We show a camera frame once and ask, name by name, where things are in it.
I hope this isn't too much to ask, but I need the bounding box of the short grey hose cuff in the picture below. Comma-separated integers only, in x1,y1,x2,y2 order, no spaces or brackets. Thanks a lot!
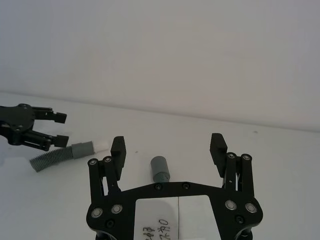
150,155,171,184

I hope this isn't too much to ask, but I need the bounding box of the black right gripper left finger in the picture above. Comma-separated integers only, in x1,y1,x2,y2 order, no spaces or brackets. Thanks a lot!
87,135,127,201

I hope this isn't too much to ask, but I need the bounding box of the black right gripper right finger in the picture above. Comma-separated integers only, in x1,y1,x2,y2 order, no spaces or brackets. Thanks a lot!
208,132,255,199

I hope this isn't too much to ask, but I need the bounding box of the grey corrugated hose with cuff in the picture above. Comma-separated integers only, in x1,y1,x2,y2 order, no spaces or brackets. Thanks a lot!
29,140,96,174

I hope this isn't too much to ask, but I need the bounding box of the white table cloth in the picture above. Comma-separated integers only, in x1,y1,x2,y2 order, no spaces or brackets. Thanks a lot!
0,90,320,240

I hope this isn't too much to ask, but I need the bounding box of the white plastic tube connector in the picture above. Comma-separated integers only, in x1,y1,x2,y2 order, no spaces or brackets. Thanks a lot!
92,140,110,154

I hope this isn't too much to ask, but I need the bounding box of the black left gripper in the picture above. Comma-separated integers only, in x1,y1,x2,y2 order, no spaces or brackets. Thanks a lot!
0,103,70,152

